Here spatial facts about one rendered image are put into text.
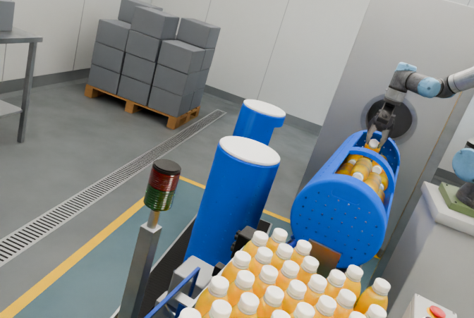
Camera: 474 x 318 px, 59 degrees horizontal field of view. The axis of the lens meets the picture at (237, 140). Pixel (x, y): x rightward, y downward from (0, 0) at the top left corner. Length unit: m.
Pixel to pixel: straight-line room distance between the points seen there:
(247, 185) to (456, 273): 0.83
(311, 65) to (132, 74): 2.76
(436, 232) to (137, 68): 3.92
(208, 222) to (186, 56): 3.04
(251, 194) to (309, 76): 4.79
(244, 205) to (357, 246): 0.62
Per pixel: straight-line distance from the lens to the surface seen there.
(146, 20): 4.86
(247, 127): 2.56
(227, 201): 1.78
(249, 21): 6.56
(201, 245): 1.93
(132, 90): 5.01
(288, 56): 6.46
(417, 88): 1.76
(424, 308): 1.14
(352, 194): 1.27
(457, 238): 1.70
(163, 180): 0.90
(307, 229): 1.34
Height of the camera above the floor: 1.64
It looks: 19 degrees down
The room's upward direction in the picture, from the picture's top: 17 degrees clockwise
